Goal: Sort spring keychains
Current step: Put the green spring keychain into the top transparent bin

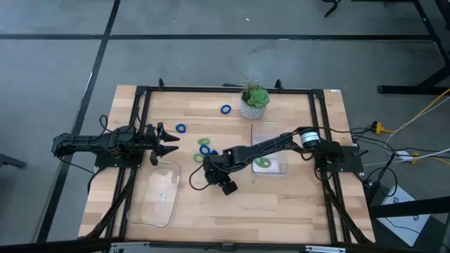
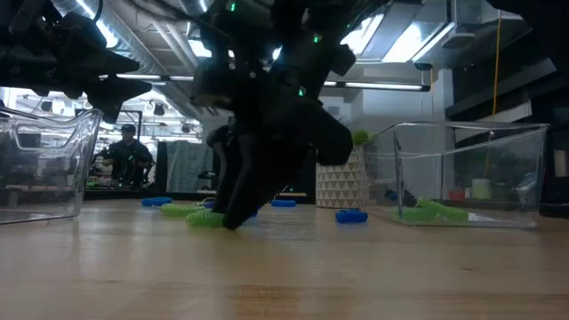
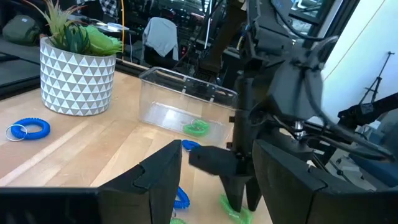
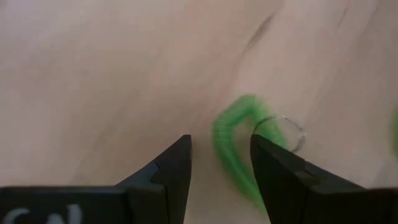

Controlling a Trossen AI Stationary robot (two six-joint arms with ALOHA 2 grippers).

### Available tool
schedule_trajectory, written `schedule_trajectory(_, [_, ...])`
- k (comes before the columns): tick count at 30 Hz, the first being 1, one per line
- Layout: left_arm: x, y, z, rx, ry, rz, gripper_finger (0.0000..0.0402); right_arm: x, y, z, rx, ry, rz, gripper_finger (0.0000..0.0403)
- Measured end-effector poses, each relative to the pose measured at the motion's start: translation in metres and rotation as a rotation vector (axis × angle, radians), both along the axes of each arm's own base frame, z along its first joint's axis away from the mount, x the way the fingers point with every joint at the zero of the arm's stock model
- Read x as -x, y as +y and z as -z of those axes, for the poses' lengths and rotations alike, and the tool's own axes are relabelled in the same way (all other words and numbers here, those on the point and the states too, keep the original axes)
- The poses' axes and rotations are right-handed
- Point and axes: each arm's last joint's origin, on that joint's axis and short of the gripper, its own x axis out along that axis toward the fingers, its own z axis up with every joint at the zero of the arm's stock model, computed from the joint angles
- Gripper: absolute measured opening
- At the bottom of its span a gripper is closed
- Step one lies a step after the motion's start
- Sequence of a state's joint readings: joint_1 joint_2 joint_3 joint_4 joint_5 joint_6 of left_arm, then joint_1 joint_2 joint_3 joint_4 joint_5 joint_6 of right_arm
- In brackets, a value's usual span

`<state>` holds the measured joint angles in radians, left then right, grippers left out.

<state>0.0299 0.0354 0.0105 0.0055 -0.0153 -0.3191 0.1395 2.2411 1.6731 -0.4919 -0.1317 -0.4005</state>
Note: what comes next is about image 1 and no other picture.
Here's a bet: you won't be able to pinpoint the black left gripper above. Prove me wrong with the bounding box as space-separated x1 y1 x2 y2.
140 122 180 166

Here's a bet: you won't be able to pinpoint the clear plastic bin rounded corners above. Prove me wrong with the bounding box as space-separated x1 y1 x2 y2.
127 160 182 228

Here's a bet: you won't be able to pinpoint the clear plastic bin straight walls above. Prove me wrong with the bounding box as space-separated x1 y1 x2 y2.
250 121 290 176

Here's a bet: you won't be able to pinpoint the succulent in white patterned pot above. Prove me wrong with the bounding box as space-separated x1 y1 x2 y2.
238 75 271 121

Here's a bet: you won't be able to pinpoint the black furniture foot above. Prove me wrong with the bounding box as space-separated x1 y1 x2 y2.
0 153 27 169

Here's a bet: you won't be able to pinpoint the white power strip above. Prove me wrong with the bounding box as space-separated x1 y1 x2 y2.
396 150 415 162

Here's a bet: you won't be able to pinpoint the black stand beam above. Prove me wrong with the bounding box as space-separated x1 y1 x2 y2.
368 195 450 219

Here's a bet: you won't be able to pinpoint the office chair base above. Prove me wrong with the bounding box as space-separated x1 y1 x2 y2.
323 0 342 18

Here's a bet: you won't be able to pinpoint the white cardboard box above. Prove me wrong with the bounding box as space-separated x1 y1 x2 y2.
381 185 432 247

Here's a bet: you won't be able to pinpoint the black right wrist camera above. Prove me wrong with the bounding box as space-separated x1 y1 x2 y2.
221 179 239 197

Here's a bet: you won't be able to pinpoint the black aluminium table frame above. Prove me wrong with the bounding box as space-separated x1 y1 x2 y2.
79 77 375 247

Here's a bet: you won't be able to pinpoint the black camera rig beam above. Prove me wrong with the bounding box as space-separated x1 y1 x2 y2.
0 238 450 253

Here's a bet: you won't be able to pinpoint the yellow extension cable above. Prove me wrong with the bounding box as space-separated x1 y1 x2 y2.
373 88 450 136

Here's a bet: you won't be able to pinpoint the black desk frame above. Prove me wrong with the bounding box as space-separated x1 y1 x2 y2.
378 0 450 96

